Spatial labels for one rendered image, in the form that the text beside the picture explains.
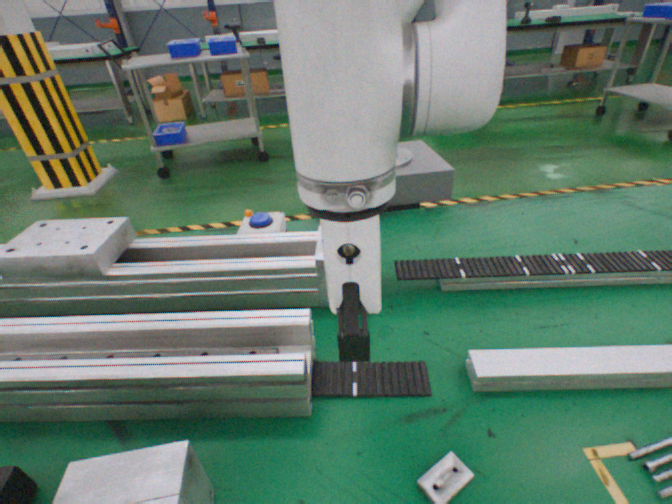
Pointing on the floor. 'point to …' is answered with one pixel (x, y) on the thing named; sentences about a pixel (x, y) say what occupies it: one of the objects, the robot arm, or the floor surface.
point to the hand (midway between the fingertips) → (353, 322)
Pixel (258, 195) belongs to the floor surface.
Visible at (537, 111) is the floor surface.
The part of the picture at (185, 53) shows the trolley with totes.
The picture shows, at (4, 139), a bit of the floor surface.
